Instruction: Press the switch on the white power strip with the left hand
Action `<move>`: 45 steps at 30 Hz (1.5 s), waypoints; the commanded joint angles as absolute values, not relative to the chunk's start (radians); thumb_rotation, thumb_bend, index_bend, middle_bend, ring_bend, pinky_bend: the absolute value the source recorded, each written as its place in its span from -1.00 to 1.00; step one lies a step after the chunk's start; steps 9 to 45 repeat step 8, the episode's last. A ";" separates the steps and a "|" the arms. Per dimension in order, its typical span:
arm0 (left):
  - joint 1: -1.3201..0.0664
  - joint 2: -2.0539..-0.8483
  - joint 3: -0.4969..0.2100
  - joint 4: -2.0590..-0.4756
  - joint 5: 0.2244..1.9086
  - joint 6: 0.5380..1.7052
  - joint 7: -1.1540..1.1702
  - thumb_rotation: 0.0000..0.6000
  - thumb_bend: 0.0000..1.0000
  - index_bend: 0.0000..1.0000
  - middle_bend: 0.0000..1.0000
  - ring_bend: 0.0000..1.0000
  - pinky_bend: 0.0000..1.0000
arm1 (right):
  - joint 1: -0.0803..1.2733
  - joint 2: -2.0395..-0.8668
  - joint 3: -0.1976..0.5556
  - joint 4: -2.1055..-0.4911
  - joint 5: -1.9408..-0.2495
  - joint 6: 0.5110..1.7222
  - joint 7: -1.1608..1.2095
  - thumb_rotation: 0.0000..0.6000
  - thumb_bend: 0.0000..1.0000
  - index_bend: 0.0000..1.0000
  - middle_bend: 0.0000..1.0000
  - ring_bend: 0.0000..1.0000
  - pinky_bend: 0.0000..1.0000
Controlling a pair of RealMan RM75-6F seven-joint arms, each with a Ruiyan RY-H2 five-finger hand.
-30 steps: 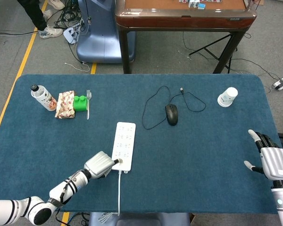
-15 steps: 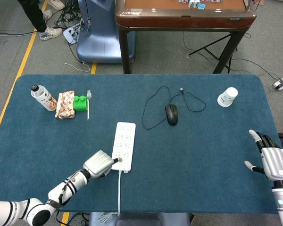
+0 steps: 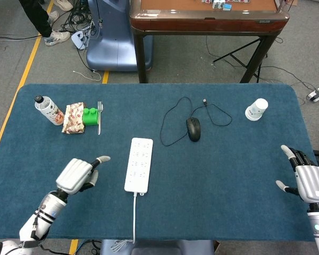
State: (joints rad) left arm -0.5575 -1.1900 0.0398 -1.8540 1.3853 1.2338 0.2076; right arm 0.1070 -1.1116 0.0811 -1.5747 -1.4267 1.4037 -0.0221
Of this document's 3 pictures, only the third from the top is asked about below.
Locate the blue table cloth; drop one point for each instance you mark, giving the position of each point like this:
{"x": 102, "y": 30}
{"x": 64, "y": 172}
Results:
{"x": 159, "y": 164}

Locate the white sneaker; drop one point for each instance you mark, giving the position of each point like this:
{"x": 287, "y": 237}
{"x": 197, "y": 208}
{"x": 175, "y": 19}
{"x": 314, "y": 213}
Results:
{"x": 63, "y": 4}
{"x": 57, "y": 37}

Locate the silver metal fork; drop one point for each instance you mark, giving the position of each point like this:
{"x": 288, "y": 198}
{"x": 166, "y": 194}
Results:
{"x": 99, "y": 117}

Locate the black computer mouse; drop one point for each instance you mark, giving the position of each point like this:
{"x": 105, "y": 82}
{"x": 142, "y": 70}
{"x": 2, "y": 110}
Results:
{"x": 193, "y": 129}

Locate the grey robot torso base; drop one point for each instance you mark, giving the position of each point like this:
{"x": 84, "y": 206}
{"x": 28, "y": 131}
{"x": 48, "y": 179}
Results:
{"x": 157, "y": 247}

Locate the brown mahjong table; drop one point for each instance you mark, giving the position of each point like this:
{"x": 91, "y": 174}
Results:
{"x": 210, "y": 18}

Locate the green toy block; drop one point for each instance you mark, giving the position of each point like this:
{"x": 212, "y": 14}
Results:
{"x": 90, "y": 116}

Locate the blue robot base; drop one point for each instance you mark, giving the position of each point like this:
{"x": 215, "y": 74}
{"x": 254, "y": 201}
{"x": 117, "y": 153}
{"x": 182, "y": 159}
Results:
{"x": 114, "y": 40}

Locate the white printed bottle black cap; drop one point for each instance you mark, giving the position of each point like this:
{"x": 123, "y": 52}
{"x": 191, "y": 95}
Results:
{"x": 49, "y": 110}

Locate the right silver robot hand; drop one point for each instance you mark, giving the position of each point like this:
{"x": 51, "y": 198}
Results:
{"x": 309, "y": 183}

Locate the person leg black trousers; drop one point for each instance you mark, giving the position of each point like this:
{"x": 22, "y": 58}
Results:
{"x": 37, "y": 17}

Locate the white paper cup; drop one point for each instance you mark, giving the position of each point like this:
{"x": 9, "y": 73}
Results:
{"x": 256, "y": 109}

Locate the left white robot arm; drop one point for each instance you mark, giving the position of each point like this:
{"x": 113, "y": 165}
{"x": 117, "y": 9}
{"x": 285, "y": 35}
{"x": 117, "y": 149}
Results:
{"x": 41, "y": 217}

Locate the crumpled printed snack wrapper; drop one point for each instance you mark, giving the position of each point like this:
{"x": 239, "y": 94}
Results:
{"x": 73, "y": 118}

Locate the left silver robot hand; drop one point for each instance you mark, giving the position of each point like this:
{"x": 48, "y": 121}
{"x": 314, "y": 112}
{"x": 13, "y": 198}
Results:
{"x": 75, "y": 176}

